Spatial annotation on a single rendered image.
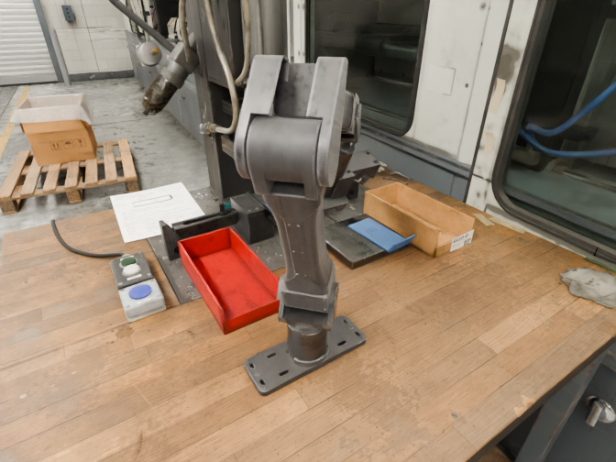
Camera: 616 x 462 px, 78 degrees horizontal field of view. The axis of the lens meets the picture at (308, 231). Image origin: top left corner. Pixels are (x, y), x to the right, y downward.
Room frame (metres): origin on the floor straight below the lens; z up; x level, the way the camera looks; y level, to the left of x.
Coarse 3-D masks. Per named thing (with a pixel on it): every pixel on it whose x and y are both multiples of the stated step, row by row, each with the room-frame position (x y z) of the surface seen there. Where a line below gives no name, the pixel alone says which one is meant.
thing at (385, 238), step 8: (352, 224) 0.82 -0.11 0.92; (360, 224) 0.82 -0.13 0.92; (368, 224) 0.82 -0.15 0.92; (376, 224) 0.82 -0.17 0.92; (360, 232) 0.78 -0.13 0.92; (368, 232) 0.78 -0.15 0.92; (376, 232) 0.78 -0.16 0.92; (384, 232) 0.78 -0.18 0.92; (392, 232) 0.78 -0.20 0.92; (376, 240) 0.74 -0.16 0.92; (384, 240) 0.74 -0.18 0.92; (392, 240) 0.74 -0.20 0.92; (400, 240) 0.74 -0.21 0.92; (408, 240) 0.72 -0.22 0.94; (384, 248) 0.71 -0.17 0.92; (392, 248) 0.70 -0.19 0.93
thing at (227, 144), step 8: (224, 104) 0.99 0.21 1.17; (240, 104) 1.01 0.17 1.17; (272, 104) 0.84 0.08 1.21; (232, 112) 0.94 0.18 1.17; (272, 112) 0.84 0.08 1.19; (224, 136) 0.83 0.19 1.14; (232, 136) 0.83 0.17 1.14; (224, 144) 0.83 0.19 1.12; (232, 144) 0.78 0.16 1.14; (232, 152) 0.79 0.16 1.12
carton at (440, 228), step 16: (368, 192) 0.90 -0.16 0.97; (384, 192) 0.94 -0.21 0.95; (400, 192) 0.96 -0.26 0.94; (416, 192) 0.91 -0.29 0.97; (368, 208) 0.89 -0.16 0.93; (384, 208) 0.85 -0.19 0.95; (400, 208) 0.94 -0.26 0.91; (416, 208) 0.90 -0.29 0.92; (432, 208) 0.86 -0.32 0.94; (448, 208) 0.82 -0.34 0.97; (384, 224) 0.84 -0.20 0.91; (400, 224) 0.80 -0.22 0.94; (416, 224) 0.75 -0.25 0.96; (432, 224) 0.85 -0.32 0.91; (448, 224) 0.81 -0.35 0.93; (464, 224) 0.78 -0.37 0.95; (416, 240) 0.75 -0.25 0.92; (432, 240) 0.71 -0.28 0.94; (448, 240) 0.77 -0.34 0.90; (464, 240) 0.75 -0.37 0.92; (432, 256) 0.71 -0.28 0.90
